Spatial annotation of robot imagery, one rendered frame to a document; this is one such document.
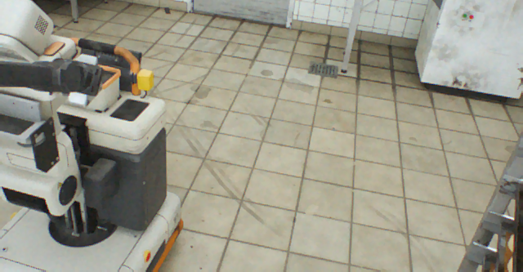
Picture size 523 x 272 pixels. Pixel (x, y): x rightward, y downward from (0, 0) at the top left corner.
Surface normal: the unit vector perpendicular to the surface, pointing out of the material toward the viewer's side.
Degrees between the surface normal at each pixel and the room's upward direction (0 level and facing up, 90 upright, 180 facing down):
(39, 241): 1
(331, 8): 90
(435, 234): 0
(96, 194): 91
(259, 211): 0
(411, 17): 90
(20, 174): 9
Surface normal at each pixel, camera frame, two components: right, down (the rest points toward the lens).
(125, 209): -0.26, 0.50
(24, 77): 0.98, 0.11
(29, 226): 0.10, -0.84
